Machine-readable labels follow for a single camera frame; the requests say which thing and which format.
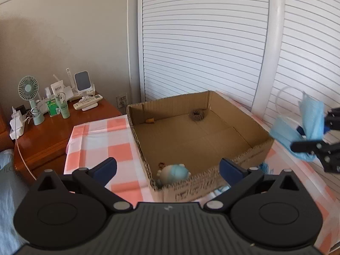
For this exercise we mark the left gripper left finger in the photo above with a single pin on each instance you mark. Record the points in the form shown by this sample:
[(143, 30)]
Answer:
[(93, 181)]

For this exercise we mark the white power strip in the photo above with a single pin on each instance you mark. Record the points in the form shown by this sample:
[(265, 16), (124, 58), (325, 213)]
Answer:
[(17, 125)]

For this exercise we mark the brown cardboard box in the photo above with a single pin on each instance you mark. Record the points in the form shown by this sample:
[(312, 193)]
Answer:
[(227, 131)]

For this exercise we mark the wooden nightstand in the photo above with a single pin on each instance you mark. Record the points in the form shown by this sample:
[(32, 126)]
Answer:
[(44, 146)]

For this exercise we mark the orange foam earplug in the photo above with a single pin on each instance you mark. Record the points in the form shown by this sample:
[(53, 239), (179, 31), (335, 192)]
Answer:
[(150, 121)]

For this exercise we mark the phone stand with tablet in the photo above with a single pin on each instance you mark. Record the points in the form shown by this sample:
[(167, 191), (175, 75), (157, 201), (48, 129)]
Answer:
[(82, 85)]

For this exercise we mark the green box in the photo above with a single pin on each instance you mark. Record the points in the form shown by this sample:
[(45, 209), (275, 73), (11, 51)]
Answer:
[(52, 107)]

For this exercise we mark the green tube bottle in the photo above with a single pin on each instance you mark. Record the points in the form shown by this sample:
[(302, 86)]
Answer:
[(63, 105)]

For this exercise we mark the blue white plush toy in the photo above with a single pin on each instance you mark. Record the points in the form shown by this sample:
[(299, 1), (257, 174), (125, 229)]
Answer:
[(169, 174)]

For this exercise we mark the pink checkered tablecloth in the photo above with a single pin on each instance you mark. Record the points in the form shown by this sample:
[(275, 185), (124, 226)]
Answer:
[(99, 133)]

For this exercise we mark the white labelled box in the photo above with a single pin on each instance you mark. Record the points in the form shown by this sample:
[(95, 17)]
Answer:
[(57, 87)]

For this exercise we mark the white remote control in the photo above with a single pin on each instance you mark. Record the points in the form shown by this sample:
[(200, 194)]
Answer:
[(87, 103)]

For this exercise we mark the blue bed sheet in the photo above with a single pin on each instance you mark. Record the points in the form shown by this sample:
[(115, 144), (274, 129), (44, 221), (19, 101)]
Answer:
[(12, 191)]

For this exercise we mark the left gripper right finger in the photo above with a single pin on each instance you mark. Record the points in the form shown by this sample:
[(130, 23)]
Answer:
[(241, 182)]

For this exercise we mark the blue surgical masks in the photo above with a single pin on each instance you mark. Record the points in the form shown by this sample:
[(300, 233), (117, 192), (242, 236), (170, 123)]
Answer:
[(310, 126)]

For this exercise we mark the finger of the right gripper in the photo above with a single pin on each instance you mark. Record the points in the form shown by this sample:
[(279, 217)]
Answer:
[(332, 120), (314, 146)]

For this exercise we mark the brown knitted scrunchie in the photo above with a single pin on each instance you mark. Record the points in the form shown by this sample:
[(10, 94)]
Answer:
[(197, 115)]

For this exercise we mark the green desk fan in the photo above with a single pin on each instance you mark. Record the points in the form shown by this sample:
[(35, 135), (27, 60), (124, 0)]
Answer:
[(28, 89)]

